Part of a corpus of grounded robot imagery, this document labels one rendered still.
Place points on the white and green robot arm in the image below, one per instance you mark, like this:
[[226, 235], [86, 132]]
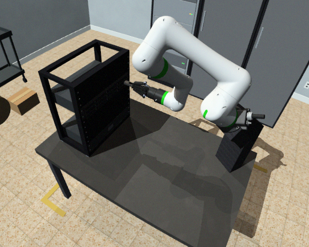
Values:
[[232, 80]]

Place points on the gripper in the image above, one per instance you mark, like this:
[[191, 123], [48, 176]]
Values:
[[142, 88]]

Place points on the black server rack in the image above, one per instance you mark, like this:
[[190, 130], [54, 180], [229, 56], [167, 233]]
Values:
[[92, 93]]

